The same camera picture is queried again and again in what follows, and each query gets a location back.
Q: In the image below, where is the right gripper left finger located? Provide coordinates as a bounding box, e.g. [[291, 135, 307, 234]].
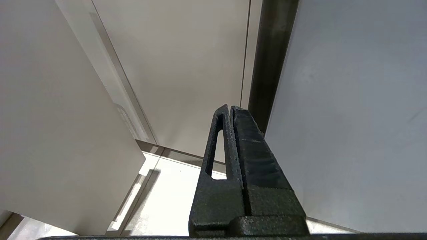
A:
[[189, 104, 251, 237]]

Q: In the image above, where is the white cabinet door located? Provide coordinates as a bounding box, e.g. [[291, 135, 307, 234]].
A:
[[0, 0, 146, 236], [265, 0, 427, 233], [92, 0, 251, 163]]

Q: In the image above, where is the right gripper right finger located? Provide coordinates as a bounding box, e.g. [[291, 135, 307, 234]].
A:
[[229, 106, 309, 236]]

